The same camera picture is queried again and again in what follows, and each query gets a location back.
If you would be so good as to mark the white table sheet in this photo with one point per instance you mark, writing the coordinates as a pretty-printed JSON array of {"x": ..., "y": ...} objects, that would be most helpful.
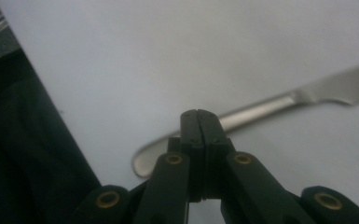
[{"x": 168, "y": 56}]

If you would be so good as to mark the steel table knife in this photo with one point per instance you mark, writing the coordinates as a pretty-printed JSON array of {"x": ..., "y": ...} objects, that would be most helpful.
[{"x": 261, "y": 109}]

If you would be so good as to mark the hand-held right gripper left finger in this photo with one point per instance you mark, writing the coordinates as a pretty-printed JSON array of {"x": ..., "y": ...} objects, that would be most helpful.
[{"x": 194, "y": 149}]

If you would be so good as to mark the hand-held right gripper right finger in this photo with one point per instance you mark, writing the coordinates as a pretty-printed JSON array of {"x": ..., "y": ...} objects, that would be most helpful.
[{"x": 214, "y": 149}]

